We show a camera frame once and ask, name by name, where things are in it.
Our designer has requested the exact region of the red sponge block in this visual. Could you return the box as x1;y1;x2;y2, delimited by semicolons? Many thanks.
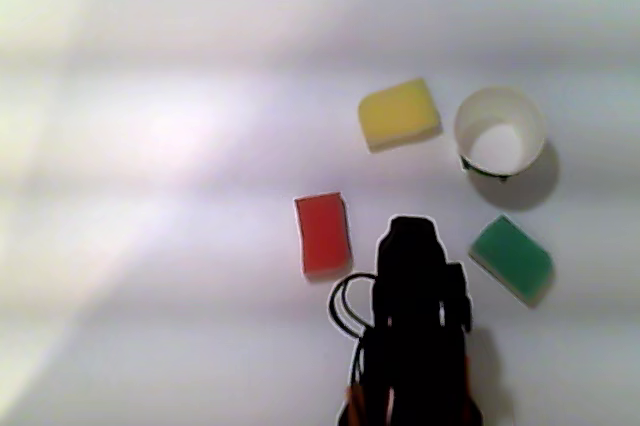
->
293;190;354;281

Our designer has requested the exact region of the green sponge block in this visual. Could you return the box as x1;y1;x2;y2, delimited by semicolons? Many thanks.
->
468;214;555;308

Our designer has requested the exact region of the yellow sponge block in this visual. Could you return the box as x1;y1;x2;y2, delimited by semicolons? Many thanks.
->
357;77;444;154

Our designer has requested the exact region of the white paper cup green tape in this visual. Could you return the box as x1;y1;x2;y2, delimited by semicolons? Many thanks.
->
453;86;547;183

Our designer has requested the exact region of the black cable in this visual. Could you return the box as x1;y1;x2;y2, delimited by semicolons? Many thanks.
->
339;278;377;328
327;271;377;338

